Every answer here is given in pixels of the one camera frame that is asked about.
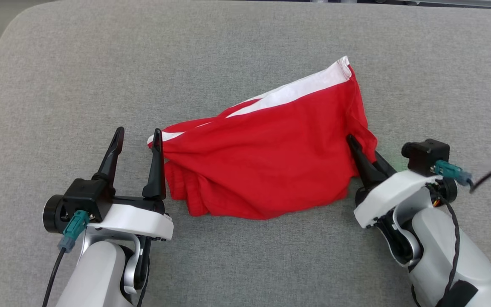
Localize teal cable connector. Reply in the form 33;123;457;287
57;210;90;253
434;160;473;187

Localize grey metal rail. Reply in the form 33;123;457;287
194;0;491;10

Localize twisted black cable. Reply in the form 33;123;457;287
411;194;462;307

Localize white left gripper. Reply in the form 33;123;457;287
87;127;174;241

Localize black strap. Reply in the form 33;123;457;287
435;281;478;307

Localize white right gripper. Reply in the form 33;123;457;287
347;134;442;229

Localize red shorts with white stripe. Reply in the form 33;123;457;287
147;55;378;220

